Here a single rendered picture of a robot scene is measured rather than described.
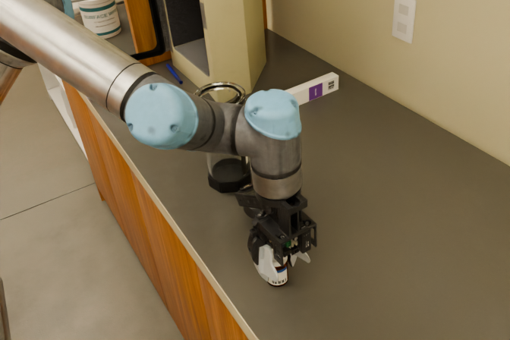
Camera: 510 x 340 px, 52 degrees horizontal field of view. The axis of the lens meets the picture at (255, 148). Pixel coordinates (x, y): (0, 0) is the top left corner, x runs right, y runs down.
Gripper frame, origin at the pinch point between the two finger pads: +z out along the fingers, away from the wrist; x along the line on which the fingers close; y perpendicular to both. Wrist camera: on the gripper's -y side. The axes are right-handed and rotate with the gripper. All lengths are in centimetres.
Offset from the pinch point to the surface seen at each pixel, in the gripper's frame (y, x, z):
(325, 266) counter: 3.0, 8.7, 3.6
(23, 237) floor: -159, -40, 98
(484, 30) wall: -10, 64, -22
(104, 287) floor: -107, -19, 98
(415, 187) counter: -2.2, 38.3, 3.7
